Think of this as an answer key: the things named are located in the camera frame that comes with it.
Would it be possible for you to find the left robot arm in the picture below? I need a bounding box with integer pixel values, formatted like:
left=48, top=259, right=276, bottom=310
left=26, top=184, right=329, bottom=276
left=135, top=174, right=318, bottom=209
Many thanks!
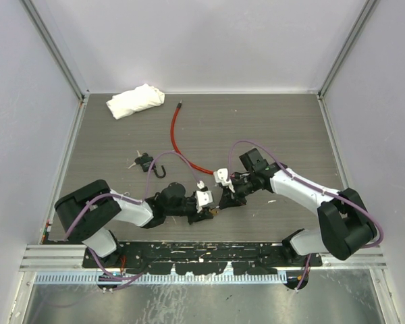
left=54, top=180, right=213, bottom=267

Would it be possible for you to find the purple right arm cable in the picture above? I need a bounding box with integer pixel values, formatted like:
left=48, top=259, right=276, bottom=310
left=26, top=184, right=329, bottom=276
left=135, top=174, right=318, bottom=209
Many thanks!
left=227, top=139, right=384, bottom=250

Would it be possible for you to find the black-headed key bunch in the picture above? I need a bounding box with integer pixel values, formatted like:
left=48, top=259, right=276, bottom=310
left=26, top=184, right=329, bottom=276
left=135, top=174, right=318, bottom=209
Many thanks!
left=128, top=150, right=142, bottom=169

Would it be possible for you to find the red cable lock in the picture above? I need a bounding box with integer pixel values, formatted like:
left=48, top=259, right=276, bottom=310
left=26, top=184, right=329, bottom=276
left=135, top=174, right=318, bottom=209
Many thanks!
left=169, top=101, right=213, bottom=175

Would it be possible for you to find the aluminium frame rail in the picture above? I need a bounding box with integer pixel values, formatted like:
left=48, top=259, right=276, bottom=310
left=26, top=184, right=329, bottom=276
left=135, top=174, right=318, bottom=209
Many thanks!
left=19, top=243, right=88, bottom=271

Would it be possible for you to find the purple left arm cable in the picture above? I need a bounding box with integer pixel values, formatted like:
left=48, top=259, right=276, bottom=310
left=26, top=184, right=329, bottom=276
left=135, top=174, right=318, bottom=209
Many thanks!
left=63, top=151, right=207, bottom=242

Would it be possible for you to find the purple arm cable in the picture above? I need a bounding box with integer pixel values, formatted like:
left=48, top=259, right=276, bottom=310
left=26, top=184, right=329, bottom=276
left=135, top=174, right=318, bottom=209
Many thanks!
left=227, top=139, right=384, bottom=250
left=63, top=151, right=207, bottom=242

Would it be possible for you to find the white cloth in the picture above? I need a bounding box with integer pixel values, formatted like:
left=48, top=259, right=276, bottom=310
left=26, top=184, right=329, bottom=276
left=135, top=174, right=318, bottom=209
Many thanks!
left=106, top=84, right=165, bottom=120

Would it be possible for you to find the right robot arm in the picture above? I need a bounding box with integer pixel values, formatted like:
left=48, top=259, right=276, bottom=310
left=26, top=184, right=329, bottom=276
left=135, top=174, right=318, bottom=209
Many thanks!
left=213, top=148, right=378, bottom=266

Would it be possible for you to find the black padlock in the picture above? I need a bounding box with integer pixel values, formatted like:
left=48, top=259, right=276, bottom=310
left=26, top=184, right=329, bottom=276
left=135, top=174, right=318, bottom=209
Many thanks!
left=134, top=153, right=166, bottom=179

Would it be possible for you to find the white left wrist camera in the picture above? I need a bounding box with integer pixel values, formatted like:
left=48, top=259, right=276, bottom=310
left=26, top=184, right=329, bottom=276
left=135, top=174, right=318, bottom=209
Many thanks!
left=195, top=190, right=213, bottom=208

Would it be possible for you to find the blue slotted cable duct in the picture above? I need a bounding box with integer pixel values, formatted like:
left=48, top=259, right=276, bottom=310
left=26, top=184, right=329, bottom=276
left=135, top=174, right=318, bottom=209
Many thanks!
left=34, top=271, right=288, bottom=285

